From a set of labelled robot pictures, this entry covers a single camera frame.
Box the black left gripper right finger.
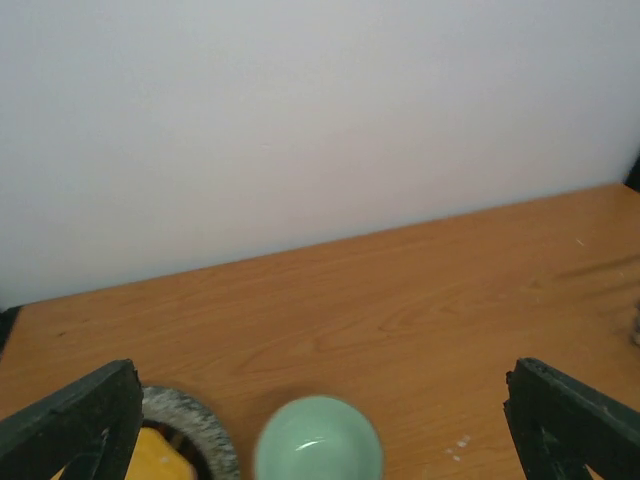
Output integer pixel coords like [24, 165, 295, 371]
[503, 358, 639, 479]

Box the mint green ceramic bowl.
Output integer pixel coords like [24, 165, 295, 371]
[253, 395, 385, 480]

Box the grey speckled large plate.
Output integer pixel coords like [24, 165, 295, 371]
[142, 385, 240, 479]

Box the yellow dotted scalloped plate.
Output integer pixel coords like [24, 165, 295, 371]
[125, 428, 196, 480]

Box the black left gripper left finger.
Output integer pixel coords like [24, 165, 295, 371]
[1, 359, 143, 479]

